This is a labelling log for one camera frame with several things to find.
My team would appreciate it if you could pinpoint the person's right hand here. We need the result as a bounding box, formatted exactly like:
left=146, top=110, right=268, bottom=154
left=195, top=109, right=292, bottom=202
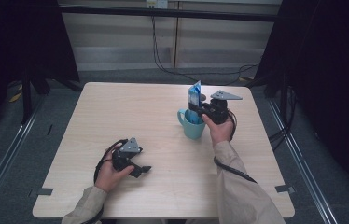
left=201, top=108, right=236, bottom=147

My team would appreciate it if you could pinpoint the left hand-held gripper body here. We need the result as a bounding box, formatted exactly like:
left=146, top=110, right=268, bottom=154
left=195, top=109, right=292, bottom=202
left=111, top=136, right=144, bottom=173

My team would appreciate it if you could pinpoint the person's left hand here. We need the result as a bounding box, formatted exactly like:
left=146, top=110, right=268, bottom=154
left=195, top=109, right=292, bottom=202
left=93, top=145, right=135, bottom=194

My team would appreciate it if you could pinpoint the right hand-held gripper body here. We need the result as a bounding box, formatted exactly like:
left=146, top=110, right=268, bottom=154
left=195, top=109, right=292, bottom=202
left=201, top=90, right=244, bottom=125

